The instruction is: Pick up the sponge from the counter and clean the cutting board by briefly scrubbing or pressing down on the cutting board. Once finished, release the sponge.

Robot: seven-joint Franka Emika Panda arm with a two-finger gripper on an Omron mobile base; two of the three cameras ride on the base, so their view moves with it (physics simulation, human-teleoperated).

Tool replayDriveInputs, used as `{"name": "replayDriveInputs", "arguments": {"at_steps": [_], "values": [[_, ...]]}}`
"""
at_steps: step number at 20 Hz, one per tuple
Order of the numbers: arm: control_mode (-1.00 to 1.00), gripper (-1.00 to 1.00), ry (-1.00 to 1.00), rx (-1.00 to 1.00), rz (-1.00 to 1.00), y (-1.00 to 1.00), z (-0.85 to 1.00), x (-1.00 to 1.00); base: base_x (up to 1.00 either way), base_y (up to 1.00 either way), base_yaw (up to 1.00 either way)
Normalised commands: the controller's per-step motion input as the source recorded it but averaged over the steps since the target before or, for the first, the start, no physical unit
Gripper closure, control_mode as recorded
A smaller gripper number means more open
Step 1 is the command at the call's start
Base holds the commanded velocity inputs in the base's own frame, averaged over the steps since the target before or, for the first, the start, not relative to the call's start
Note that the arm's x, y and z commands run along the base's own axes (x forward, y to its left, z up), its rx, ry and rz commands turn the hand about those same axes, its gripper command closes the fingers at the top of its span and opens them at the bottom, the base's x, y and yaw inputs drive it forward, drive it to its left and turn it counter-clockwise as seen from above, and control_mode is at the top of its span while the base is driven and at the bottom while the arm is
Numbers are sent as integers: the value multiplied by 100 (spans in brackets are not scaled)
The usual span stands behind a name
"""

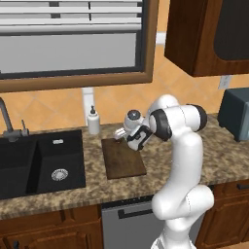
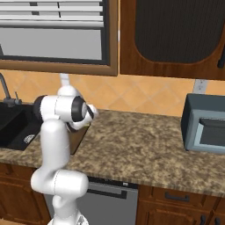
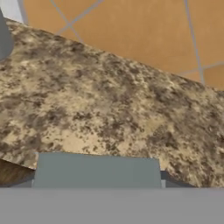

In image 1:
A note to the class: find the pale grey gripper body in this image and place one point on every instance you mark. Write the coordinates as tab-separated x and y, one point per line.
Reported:
121	132

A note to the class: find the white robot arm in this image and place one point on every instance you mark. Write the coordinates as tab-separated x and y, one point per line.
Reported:
184	152

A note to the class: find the brown wooden cutting board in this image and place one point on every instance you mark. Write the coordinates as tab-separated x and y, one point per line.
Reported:
123	160

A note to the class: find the white soap dispenser bottle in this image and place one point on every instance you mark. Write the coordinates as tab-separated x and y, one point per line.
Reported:
93	123

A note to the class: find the black double sink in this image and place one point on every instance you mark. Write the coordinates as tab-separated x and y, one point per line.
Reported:
48	162

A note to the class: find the grey dishwasher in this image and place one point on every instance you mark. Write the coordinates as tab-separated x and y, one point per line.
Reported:
133	231

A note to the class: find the wood-framed window with blinds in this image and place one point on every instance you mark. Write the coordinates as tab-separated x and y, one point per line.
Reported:
71	45

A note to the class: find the brown wooden drawer front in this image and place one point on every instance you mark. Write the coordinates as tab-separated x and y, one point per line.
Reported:
48	217
230	194

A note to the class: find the grey metal tap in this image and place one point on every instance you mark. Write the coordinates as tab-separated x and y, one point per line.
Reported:
9	129

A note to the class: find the brown wooden cupboard door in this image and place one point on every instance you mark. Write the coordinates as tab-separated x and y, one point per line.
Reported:
227	227
61	238

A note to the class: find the dark grey toaster oven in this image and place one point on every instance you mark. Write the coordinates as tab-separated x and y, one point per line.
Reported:
235	113

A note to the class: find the small white wall plate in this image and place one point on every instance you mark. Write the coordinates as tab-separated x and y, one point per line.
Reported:
160	38

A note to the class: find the white wall socket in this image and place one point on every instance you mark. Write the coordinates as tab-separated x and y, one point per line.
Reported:
224	82

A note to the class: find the dark wooden wall cupboard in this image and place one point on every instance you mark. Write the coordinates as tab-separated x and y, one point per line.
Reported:
197	35

